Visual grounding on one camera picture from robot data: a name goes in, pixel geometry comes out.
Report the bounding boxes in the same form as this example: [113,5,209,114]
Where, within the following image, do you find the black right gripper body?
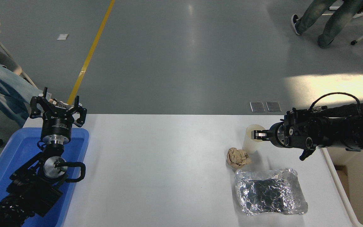
[265,122,280,146]

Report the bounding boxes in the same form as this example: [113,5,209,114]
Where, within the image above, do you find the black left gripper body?
[41,105,75,137]

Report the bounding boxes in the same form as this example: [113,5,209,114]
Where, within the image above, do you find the white paper cup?
[242,124,266,154]

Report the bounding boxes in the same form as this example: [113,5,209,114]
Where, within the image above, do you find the metal floor plate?
[265,101,282,113]
[250,102,266,113]

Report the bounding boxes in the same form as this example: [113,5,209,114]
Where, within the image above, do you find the crumpled tan paper ball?
[226,147,252,168]

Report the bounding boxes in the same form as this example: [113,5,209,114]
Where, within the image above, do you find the blue plastic tray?
[0,127,89,227]

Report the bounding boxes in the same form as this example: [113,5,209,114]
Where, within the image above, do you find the grey folding chair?
[0,32,38,89]

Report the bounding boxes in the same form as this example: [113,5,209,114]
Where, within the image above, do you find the silver foil tray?
[234,167,308,217]

